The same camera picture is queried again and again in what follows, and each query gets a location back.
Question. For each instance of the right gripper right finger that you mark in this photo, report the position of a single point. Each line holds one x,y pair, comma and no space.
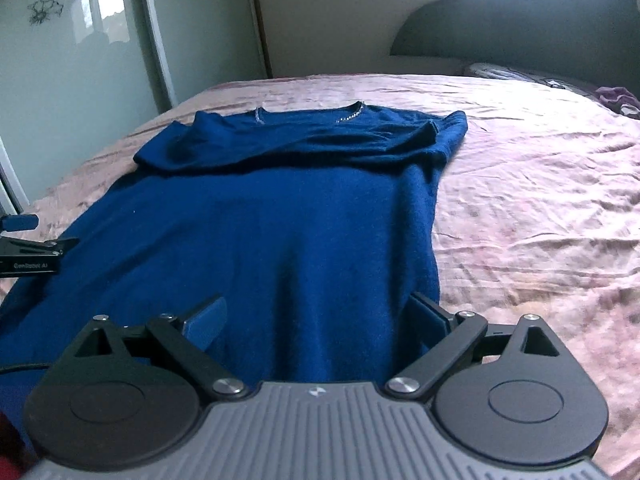
511,394

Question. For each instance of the pink wrinkled bed sheet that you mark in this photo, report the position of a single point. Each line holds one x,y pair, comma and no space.
538,211

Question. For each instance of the dark upholstered headboard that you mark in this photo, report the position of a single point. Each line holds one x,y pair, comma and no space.
595,41

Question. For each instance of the glossy sliding wardrobe door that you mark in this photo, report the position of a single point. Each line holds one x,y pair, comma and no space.
77,75

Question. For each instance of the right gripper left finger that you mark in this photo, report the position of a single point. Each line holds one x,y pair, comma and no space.
121,397

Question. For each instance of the purple crumpled cloth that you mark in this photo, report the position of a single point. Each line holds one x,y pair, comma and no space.
620,100

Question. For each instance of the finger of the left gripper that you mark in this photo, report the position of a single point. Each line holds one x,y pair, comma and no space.
18,222
16,246

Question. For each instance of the dark patterned pillow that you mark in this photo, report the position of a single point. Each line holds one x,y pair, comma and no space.
498,72

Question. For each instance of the blue knit sweater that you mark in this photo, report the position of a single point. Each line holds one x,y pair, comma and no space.
314,225

